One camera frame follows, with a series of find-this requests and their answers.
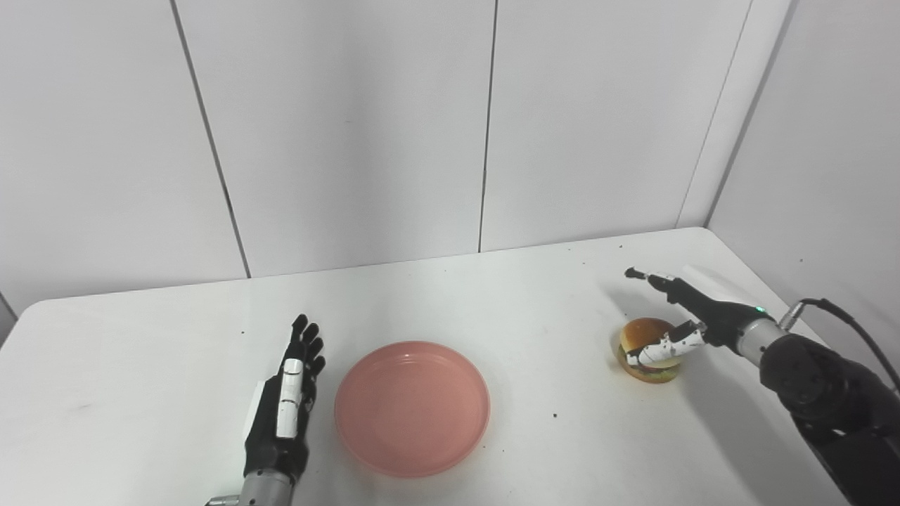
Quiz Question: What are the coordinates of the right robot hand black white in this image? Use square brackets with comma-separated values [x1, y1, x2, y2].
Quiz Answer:
[624, 266, 776, 370]

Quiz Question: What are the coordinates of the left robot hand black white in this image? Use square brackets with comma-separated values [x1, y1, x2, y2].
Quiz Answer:
[242, 313, 327, 484]

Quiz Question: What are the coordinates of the toy hamburger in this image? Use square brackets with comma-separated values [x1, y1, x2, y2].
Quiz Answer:
[617, 317, 684, 384]

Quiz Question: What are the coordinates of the pink round plate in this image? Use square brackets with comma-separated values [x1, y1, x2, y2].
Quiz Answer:
[334, 341, 491, 479]

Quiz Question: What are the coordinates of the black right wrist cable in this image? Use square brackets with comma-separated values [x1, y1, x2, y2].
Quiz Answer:
[779, 298, 900, 394]

